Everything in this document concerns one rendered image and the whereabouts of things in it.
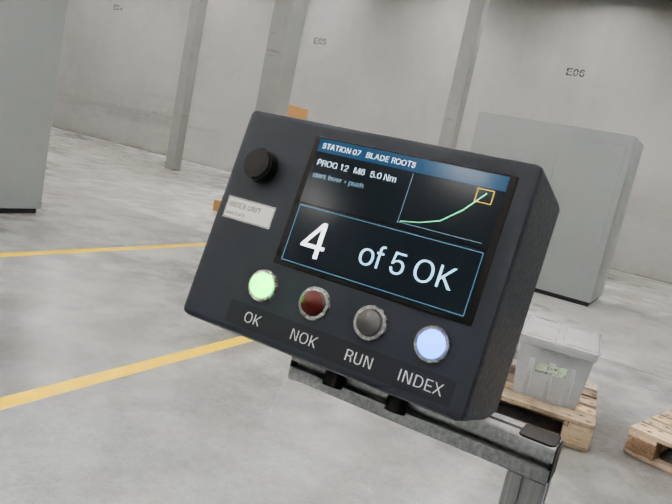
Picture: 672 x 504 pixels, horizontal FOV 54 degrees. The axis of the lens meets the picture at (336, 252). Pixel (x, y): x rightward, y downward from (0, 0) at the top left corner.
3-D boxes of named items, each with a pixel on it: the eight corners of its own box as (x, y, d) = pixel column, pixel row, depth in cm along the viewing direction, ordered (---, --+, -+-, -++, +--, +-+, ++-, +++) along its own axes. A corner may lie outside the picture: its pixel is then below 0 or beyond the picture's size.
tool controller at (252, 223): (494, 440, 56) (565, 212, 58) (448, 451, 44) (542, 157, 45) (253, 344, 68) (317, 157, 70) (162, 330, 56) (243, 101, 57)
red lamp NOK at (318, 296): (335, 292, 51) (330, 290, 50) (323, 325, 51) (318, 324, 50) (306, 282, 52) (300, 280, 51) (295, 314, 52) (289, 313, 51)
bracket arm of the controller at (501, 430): (554, 473, 52) (564, 437, 51) (547, 486, 49) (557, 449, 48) (304, 371, 62) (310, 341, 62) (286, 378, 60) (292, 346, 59)
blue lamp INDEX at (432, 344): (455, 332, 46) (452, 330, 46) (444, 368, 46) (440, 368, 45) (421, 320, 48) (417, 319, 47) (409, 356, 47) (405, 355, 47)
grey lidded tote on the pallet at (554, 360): (587, 385, 390) (602, 332, 384) (583, 416, 334) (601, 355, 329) (517, 363, 405) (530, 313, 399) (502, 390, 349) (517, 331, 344)
